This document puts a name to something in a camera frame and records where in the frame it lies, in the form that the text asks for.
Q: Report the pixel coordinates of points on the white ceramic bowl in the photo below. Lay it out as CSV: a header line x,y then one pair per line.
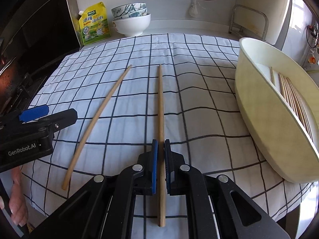
x,y
130,27

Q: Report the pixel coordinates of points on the white long-handled brush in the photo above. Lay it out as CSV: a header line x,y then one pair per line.
x,y
193,10

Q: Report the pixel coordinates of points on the white cutting board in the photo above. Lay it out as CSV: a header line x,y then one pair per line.
x,y
275,10

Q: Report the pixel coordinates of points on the white checkered cloth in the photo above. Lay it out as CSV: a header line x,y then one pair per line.
x,y
175,136

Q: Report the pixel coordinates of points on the blue patterned bowl lower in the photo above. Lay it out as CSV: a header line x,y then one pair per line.
x,y
131,14

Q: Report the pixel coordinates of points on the blue patterned bowl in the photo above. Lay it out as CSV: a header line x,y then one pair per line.
x,y
131,14
116,11

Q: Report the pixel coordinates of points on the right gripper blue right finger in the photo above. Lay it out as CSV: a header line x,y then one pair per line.
x,y
169,167

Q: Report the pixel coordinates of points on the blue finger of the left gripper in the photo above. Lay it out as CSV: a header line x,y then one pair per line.
x,y
33,113

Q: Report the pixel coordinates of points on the yellow detergent refill pouch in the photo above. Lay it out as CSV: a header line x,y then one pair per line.
x,y
94,24

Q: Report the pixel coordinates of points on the person's left hand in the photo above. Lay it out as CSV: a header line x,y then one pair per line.
x,y
12,182

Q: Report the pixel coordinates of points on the blue patterned bowl upper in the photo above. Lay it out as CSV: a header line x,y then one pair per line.
x,y
116,11

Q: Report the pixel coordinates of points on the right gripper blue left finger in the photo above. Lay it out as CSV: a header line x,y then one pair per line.
x,y
154,153

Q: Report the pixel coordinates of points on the cream round basin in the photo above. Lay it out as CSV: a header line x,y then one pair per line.
x,y
290,148

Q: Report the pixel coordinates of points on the metal board rack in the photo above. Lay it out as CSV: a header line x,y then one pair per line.
x,y
246,21

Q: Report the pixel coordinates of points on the gas valve with hose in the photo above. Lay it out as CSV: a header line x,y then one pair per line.
x,y
311,58

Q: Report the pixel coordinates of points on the black range hood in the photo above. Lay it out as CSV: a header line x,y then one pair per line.
x,y
37,28

